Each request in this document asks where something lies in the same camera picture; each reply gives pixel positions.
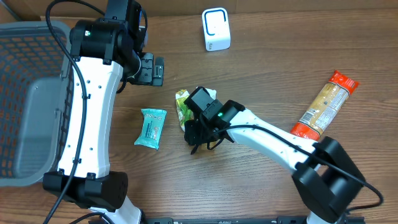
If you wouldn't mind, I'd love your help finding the brown cardboard backdrop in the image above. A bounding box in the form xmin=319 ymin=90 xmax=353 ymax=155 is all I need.
xmin=4 ymin=0 xmax=397 ymax=20

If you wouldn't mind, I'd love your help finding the white tube gold cap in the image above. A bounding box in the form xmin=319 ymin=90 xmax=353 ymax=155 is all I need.
xmin=198 ymin=88 xmax=218 ymax=151

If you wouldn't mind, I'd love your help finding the teal wet wipes pack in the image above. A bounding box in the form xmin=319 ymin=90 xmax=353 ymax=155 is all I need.
xmin=134 ymin=108 xmax=167 ymax=150

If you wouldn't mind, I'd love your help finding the green snack pouch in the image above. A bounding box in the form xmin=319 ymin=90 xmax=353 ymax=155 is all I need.
xmin=175 ymin=90 xmax=193 ymax=132

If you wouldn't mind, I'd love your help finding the white barcode scanner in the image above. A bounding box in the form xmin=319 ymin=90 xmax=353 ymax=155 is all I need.
xmin=201 ymin=7 xmax=231 ymax=52

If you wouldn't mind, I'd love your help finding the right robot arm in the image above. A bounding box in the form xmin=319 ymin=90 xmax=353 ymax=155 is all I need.
xmin=183 ymin=86 xmax=364 ymax=223

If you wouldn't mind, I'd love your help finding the orange spaghetti packet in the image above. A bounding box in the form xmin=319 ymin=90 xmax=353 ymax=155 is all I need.
xmin=290 ymin=70 xmax=359 ymax=141

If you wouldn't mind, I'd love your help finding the grey plastic shopping basket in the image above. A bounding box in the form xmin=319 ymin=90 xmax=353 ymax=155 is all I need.
xmin=1 ymin=22 xmax=73 ymax=187

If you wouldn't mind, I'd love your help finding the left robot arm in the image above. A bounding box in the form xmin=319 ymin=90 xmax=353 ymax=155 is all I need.
xmin=43 ymin=0 xmax=164 ymax=223

